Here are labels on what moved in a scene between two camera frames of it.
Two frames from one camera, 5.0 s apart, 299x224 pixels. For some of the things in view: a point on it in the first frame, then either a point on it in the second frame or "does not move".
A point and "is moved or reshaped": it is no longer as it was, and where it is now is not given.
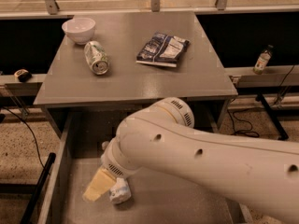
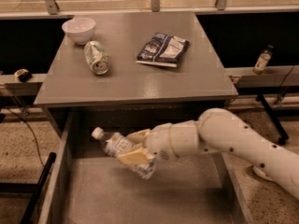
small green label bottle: [263, 60] does not move
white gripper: [109, 166] → [158, 143]
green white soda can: [96, 57] does not move
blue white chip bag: [163, 49] does not move
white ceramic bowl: [79, 30] does not move
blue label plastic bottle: [120, 191] is moved or reshaped
